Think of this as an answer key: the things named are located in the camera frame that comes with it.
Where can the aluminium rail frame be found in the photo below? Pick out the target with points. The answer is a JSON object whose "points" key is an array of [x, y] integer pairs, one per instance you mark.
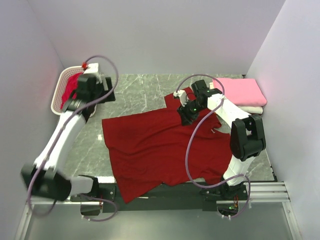
{"points": [[262, 192]]}

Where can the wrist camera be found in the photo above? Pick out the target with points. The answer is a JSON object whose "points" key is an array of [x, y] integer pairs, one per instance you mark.
{"points": [[181, 95], [92, 68]]}

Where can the dark red t shirt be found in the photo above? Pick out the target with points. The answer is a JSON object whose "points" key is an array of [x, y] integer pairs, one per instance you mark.
{"points": [[148, 149]]}

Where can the folded white t shirt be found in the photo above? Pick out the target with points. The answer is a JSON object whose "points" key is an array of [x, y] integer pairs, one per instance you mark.
{"points": [[252, 109]]}

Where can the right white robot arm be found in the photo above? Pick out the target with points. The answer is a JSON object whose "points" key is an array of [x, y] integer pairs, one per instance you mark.
{"points": [[247, 135]]}

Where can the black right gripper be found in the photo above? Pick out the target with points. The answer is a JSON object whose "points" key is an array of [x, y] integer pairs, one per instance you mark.
{"points": [[186, 115]]}

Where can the white plastic laundry basket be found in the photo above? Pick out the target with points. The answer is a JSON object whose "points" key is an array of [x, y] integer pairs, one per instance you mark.
{"points": [[61, 86]]}

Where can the folded pink t shirt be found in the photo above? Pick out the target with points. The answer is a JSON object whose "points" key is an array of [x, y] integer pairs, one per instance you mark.
{"points": [[243, 92]]}

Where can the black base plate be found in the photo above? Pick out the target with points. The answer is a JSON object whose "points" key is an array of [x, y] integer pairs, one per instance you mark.
{"points": [[185, 196]]}

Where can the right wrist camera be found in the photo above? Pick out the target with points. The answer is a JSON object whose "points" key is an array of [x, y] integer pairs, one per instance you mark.
{"points": [[181, 95]]}

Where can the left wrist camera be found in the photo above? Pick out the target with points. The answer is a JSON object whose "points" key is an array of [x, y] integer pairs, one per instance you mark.
{"points": [[92, 68]]}

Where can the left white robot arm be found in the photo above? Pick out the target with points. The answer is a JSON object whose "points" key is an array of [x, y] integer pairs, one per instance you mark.
{"points": [[44, 178]]}

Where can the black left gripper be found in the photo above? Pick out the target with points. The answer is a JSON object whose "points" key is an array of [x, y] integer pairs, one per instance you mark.
{"points": [[100, 85]]}

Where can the crimson t shirt in basket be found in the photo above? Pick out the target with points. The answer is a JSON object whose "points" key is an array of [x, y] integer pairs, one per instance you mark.
{"points": [[71, 85]]}

